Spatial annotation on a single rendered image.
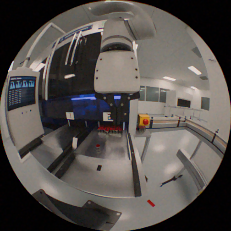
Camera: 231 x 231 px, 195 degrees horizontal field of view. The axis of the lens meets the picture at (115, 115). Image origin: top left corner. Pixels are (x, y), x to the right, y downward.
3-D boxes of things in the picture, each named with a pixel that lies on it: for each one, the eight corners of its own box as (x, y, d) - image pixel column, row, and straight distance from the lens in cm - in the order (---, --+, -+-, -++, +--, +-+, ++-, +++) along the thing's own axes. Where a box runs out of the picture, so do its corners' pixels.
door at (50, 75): (45, 98, 96) (51, 54, 117) (72, 92, 60) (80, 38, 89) (44, 98, 96) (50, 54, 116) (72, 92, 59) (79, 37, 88)
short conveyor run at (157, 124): (133, 133, 62) (134, 116, 56) (130, 126, 76) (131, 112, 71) (185, 130, 101) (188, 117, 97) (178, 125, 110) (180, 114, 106)
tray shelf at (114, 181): (65, 127, 84) (65, 125, 83) (131, 132, 60) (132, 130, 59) (29, 151, 66) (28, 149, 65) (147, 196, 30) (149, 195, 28)
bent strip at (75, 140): (75, 145, 46) (73, 137, 43) (79, 146, 44) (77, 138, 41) (62, 161, 39) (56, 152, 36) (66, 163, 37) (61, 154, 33)
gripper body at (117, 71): (134, 59, 24) (135, 95, 20) (101, 60, 24) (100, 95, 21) (140, 43, 18) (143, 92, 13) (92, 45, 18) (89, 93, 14)
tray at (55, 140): (68, 126, 80) (67, 123, 79) (89, 128, 65) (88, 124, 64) (42, 142, 63) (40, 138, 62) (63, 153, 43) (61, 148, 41)
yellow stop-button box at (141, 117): (137, 122, 55) (138, 113, 53) (145, 122, 58) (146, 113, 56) (139, 126, 49) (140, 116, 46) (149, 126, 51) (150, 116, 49)
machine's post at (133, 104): (121, 178, 125) (123, 22, 108) (125, 178, 125) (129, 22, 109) (121, 182, 122) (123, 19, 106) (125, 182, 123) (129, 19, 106)
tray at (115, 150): (96, 129, 62) (96, 125, 60) (126, 130, 58) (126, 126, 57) (75, 157, 38) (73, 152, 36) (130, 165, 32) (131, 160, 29)
